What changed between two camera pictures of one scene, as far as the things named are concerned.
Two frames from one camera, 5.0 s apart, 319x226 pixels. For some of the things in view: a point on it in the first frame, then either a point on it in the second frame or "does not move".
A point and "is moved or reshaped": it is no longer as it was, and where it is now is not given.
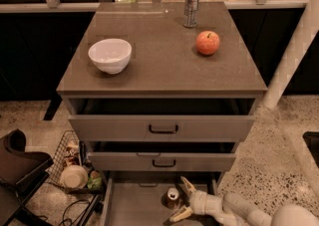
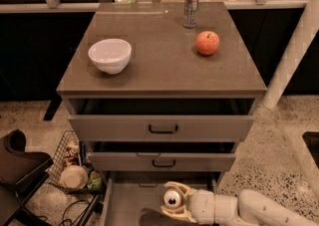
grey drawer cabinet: [159, 93] does not move
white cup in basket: [74, 176] does not move
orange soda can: [172, 193] is moved or reshaped
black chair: [21, 172] does not move
